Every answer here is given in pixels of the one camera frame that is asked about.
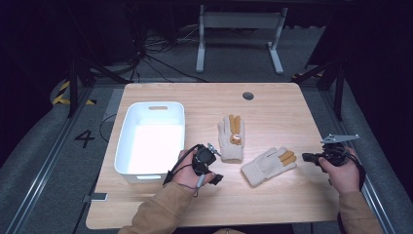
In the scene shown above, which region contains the black metal stand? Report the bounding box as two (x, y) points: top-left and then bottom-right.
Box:
(291, 59), (346, 122)
(66, 57), (131, 119)

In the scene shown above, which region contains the aluminium floor rail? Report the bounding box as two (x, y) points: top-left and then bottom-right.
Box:
(319, 89), (396, 234)
(4, 87), (94, 234)

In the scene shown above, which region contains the beige glove with bear patch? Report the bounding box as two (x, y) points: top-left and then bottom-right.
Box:
(217, 114), (245, 164)

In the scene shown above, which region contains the person's tan garment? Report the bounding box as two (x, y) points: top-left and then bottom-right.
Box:
(212, 227), (245, 234)

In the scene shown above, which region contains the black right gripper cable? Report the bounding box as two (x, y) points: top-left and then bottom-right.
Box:
(347, 151), (367, 192)

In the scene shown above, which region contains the white plastic bin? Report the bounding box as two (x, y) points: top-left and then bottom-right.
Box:
(113, 101), (186, 184)

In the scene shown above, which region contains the beige glove with orange fingers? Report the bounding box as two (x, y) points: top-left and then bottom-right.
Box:
(241, 146), (298, 188)

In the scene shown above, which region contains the person's right hand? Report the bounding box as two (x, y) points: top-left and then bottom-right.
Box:
(318, 146), (361, 196)

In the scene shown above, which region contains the person's left hand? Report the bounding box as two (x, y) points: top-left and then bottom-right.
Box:
(170, 148), (217, 196)

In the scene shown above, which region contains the bundle of black floor cables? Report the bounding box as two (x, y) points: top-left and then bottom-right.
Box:
(130, 25), (208, 84)

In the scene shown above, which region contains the white metal desk frame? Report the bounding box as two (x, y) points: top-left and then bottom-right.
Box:
(195, 4), (289, 75)

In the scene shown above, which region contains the thin black cable loop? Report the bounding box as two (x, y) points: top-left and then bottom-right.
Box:
(98, 113), (118, 144)

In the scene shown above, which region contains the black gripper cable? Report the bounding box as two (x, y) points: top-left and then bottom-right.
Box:
(347, 151), (367, 192)
(163, 143), (204, 187)

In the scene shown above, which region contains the yellow black hazard tape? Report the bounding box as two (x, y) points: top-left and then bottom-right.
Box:
(52, 80), (97, 106)

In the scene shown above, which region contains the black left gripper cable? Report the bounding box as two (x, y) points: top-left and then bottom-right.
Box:
(163, 143), (204, 187)

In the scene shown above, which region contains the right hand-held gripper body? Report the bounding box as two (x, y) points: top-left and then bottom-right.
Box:
(319, 134), (360, 169)

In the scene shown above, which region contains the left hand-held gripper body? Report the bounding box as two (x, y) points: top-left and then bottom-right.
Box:
(191, 142), (222, 177)

